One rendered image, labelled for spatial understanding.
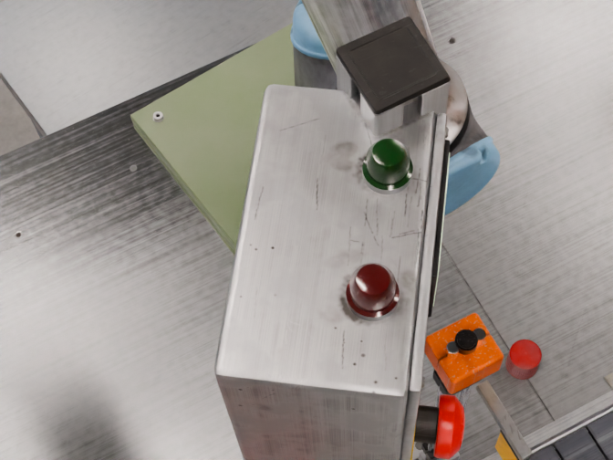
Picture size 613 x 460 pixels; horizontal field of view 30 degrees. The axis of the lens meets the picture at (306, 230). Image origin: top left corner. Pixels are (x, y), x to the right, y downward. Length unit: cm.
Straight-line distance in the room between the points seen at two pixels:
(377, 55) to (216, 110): 76
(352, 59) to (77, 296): 75
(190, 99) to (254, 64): 9
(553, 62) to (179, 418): 62
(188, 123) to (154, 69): 11
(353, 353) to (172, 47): 94
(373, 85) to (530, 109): 81
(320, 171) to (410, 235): 6
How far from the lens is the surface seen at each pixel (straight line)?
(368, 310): 55
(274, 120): 61
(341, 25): 86
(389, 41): 61
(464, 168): 105
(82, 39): 148
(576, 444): 118
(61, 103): 143
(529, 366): 121
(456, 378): 85
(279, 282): 57
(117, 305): 129
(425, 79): 59
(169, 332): 126
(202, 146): 133
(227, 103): 136
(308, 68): 115
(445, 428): 68
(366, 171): 59
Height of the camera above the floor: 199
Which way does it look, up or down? 63 degrees down
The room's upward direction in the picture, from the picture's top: 5 degrees counter-clockwise
